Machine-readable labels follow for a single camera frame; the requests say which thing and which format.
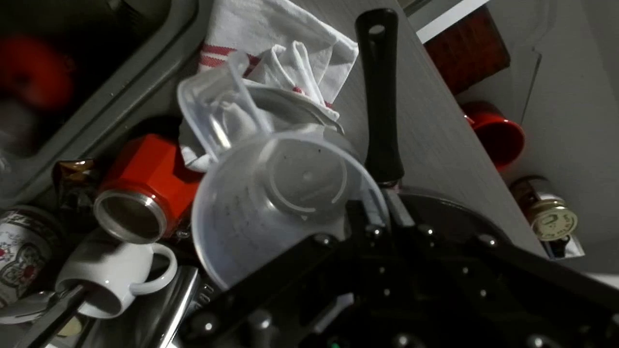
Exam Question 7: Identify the white cloth red stripes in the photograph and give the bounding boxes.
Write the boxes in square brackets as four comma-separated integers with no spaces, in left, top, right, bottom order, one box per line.
[179,0,361,171]

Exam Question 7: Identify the metal spoon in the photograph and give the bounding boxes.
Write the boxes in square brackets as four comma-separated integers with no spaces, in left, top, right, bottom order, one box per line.
[0,287,65,324]

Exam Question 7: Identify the patterned ceramic jar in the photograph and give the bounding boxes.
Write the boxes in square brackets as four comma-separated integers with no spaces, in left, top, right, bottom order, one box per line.
[0,204,63,305]

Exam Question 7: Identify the glass jar gold lid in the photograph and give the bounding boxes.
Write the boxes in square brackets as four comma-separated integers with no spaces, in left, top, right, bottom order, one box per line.
[510,173,581,260]

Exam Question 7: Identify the white ceramic mug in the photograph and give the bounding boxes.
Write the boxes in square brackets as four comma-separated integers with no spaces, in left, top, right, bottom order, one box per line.
[55,239,181,320]

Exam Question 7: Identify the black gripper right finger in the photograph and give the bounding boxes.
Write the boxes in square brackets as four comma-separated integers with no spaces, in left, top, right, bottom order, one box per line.
[386,185,619,324]

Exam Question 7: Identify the brown wooden board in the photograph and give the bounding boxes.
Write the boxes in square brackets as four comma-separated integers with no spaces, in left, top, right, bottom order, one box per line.
[425,5,514,96]

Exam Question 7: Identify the white open drawer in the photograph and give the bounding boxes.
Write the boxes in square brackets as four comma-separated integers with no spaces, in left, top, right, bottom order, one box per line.
[399,0,492,44]

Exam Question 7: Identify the red mug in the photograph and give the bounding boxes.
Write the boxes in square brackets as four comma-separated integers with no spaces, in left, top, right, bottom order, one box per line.
[463,100,529,173]

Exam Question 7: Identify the transparent plastic measuring jug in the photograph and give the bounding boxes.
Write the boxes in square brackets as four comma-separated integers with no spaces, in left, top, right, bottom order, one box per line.
[177,50,394,291]

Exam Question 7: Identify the brown glass bottle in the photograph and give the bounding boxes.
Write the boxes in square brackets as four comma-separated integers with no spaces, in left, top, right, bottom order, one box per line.
[53,156,101,197]

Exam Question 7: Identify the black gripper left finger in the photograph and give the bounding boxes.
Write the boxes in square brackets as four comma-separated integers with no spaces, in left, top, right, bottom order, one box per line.
[179,189,392,348]

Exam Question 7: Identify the red cup in sink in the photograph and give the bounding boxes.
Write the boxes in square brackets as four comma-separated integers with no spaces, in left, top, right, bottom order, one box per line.
[0,34,78,112]

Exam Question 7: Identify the red metal cup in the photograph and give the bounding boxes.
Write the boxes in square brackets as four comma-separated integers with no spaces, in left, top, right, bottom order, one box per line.
[94,131,204,245]

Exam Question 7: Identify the stainless steel sink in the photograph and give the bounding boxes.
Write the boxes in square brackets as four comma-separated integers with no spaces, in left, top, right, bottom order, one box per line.
[0,0,202,208]

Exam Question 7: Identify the dark frying pan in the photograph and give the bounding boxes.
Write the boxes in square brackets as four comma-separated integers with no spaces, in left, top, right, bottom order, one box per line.
[355,5,521,258]

